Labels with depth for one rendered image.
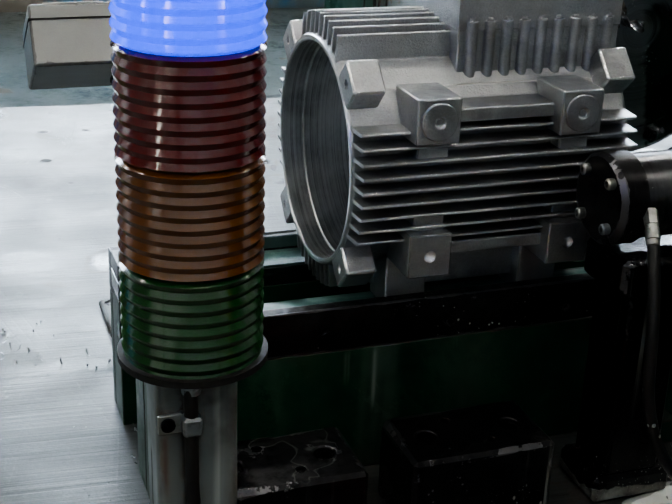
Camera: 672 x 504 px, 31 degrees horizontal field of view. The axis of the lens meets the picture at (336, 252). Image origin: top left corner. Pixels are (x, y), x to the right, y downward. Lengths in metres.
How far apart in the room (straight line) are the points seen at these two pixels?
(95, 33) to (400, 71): 0.28
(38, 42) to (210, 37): 0.53
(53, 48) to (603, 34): 0.41
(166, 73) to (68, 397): 0.55
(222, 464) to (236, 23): 0.20
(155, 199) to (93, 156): 1.05
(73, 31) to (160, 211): 0.51
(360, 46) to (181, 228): 0.34
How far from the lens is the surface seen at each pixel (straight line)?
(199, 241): 0.46
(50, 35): 0.96
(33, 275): 1.18
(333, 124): 0.91
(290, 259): 0.90
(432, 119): 0.74
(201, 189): 0.46
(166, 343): 0.49
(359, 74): 0.75
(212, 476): 0.54
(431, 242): 0.77
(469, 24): 0.79
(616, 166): 0.76
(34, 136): 1.59
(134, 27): 0.45
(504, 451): 0.79
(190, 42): 0.44
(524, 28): 0.81
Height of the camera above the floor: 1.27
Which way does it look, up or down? 23 degrees down
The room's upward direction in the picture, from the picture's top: 2 degrees clockwise
